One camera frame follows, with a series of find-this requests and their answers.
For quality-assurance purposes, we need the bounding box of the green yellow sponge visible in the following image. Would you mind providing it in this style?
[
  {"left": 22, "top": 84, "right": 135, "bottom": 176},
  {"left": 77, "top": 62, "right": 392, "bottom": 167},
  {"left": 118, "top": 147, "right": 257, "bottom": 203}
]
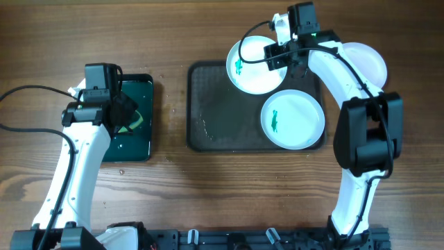
[{"left": 118, "top": 110, "right": 144, "bottom": 133}]

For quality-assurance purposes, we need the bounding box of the white plate top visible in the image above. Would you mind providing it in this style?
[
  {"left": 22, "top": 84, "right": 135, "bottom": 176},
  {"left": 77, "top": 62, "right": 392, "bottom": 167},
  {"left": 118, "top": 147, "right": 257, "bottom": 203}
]
[{"left": 226, "top": 35, "right": 287, "bottom": 94}]

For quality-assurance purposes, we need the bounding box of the white plate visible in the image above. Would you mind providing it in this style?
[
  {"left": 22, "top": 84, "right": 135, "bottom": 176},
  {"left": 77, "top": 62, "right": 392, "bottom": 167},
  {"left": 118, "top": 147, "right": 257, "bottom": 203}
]
[
  {"left": 226, "top": 35, "right": 287, "bottom": 94},
  {"left": 343, "top": 42, "right": 388, "bottom": 88},
  {"left": 260, "top": 90, "right": 325, "bottom": 150}
]

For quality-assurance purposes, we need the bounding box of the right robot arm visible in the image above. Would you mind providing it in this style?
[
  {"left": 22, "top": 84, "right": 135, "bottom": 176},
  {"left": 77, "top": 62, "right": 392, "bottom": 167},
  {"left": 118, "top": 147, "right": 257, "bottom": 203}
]
[{"left": 264, "top": 2, "right": 403, "bottom": 249}]

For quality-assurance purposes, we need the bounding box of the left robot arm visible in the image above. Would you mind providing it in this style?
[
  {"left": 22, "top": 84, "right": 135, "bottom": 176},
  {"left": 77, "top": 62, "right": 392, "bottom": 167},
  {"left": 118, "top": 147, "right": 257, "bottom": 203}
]
[{"left": 10, "top": 63, "right": 139, "bottom": 249}]

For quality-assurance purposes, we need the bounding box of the black serving tray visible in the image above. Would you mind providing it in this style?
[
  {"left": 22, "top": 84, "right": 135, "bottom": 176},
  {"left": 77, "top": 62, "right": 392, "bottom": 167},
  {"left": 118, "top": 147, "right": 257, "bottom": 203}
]
[{"left": 186, "top": 60, "right": 323, "bottom": 153}]

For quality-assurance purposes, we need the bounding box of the black water basin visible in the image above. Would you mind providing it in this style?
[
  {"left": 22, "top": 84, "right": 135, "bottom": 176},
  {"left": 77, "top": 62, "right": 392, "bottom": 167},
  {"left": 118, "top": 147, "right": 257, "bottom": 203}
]
[{"left": 103, "top": 74, "right": 153, "bottom": 163}]

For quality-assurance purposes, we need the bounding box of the black mounting rail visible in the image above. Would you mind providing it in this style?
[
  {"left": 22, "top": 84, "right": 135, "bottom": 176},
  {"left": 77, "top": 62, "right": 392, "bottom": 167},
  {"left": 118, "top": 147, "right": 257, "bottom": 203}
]
[{"left": 92, "top": 222, "right": 392, "bottom": 250}]

